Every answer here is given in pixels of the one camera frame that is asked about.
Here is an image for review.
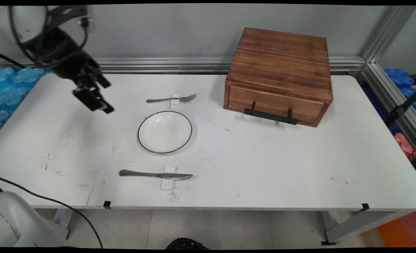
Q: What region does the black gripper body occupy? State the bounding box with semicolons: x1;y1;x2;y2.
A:
26;27;102;83

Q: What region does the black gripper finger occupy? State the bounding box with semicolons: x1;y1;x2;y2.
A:
88;67;112;89
72;87;115;115

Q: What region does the wooden drawer with black handle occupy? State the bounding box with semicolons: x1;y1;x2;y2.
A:
228;86;325;126

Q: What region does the white robot base shell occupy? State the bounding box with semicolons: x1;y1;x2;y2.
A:
0;192;70;248

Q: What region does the silver metal fork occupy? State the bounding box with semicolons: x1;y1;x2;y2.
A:
146;93;197;104

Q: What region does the light blue bubble wrap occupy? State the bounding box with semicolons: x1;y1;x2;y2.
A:
0;67;52;136

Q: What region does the white plate with black rim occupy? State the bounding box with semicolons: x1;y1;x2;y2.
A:
137;111;193;154

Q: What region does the silver metal table knife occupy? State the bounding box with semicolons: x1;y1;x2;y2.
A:
119;170;193;181

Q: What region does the white knife rest block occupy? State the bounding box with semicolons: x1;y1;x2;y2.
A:
160;167;177;190

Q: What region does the grey metal table leg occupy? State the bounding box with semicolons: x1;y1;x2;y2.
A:
52;209;74;240
321;211;414;246

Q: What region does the black round floor object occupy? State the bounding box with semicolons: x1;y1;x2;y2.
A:
165;238;209;250

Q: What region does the brown wooden drawer cabinet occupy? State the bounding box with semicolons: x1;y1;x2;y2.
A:
224;27;333;128

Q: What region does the dark blue bubble wrap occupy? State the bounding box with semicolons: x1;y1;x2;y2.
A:
362;68;416;136

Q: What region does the red plastic bag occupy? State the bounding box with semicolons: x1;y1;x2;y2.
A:
394;133;416;162

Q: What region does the orange box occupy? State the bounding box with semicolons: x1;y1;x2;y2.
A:
377;212;416;248

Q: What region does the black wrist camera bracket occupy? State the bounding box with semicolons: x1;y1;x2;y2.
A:
46;5;96;33

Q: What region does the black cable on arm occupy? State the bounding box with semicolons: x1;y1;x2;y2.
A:
8;5;89;68

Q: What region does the horizontal aluminium frame rail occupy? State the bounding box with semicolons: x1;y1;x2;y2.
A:
0;57;366;74

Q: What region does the long black floor cable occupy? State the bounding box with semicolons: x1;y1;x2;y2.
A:
0;175;104;249

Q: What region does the upright aluminium frame post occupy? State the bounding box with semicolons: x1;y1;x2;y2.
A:
361;5;416;64

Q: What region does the slanted aluminium frame rail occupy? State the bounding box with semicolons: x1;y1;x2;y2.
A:
360;63;416;160

